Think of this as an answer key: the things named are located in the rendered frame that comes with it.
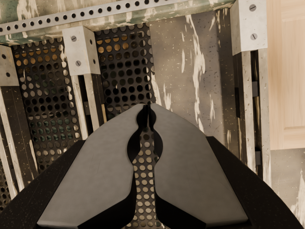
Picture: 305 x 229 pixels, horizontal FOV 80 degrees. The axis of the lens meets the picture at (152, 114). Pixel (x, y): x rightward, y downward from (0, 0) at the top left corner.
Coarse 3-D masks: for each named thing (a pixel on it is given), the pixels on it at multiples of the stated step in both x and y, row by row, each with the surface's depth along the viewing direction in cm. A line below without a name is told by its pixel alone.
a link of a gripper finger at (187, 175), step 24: (168, 120) 10; (168, 144) 8; (192, 144) 8; (168, 168) 7; (192, 168) 7; (216, 168) 7; (168, 192) 6; (192, 192) 6; (216, 192) 6; (168, 216) 6; (192, 216) 5; (216, 216) 5; (240, 216) 5
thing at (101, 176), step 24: (120, 120) 10; (144, 120) 12; (96, 144) 8; (120, 144) 8; (72, 168) 7; (96, 168) 7; (120, 168) 7; (72, 192) 6; (96, 192) 6; (120, 192) 6; (48, 216) 6; (72, 216) 6; (96, 216) 6; (120, 216) 6
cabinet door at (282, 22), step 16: (272, 0) 47; (288, 0) 47; (304, 0) 46; (272, 16) 48; (288, 16) 47; (304, 16) 47; (272, 32) 48; (288, 32) 48; (304, 32) 47; (272, 48) 49; (288, 48) 48; (304, 48) 48; (272, 64) 49; (288, 64) 49; (304, 64) 49; (272, 80) 50; (288, 80) 50; (304, 80) 49; (272, 96) 51; (288, 96) 50; (304, 96) 50; (272, 112) 51; (288, 112) 51; (304, 112) 51; (272, 128) 52; (288, 128) 52; (304, 128) 51; (272, 144) 53; (288, 144) 52; (304, 144) 52
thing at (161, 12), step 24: (0, 0) 52; (24, 0) 52; (48, 0) 51; (72, 0) 50; (96, 0) 49; (192, 0) 46; (216, 0) 46; (72, 24) 51; (96, 24) 50; (120, 24) 52
